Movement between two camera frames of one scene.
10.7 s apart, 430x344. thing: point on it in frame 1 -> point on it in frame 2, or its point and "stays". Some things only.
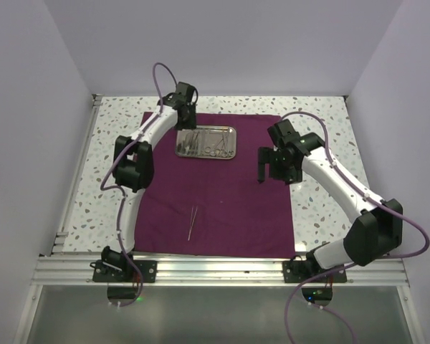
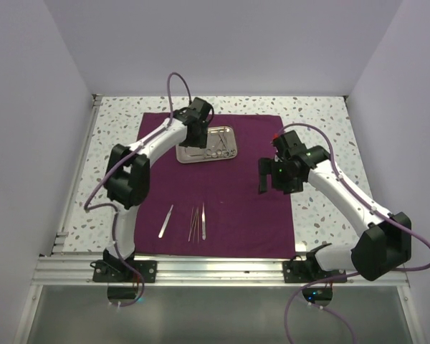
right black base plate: (297, 271) stays
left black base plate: (104, 272) stays
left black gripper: (191, 124) -> (200, 142)
